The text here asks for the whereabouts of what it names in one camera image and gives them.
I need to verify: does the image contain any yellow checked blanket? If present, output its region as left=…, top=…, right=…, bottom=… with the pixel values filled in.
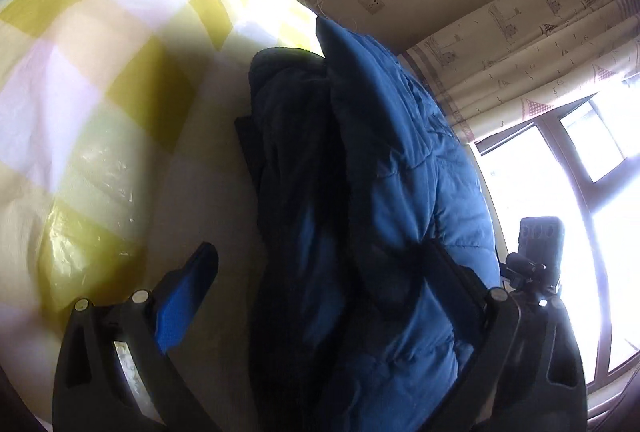
left=0, top=0, right=332, bottom=428

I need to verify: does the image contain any cream printed curtain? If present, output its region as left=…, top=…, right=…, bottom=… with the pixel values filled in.
left=400, top=0, right=640, bottom=145

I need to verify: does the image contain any dark framed window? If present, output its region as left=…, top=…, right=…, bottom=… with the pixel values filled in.
left=470, top=76, right=640, bottom=395

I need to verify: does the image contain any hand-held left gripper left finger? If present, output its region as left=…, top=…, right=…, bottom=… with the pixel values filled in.
left=52, top=242, right=221, bottom=432

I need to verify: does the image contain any blue quilted jacket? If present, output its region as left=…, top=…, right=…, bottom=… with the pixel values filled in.
left=235, top=16, right=502, bottom=432

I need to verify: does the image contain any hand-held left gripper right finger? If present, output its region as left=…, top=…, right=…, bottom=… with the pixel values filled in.
left=430, top=246, right=589, bottom=432

